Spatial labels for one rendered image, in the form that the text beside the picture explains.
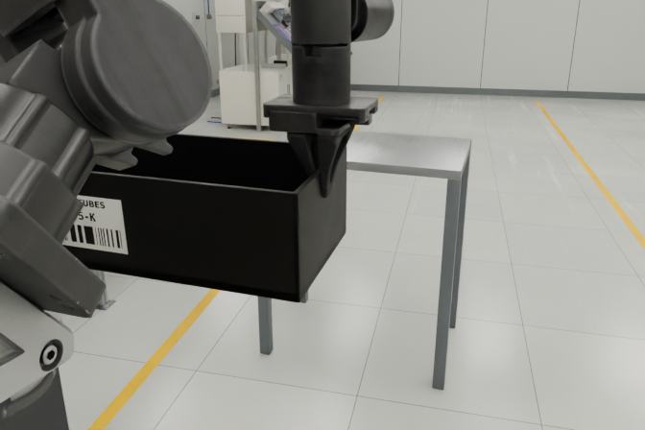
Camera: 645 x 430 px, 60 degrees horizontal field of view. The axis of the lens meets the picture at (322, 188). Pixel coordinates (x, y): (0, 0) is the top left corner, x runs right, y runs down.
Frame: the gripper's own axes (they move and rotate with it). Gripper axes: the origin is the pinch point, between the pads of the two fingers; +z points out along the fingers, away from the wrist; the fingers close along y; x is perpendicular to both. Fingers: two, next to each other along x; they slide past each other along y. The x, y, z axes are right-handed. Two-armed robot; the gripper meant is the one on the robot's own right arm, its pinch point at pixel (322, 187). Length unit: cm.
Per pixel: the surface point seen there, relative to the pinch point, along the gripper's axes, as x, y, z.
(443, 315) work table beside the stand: -115, -6, 82
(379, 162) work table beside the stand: -117, 18, 31
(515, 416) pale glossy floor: -108, -31, 112
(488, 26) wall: -806, 6, 22
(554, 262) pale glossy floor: -235, -52, 113
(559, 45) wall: -813, -92, 48
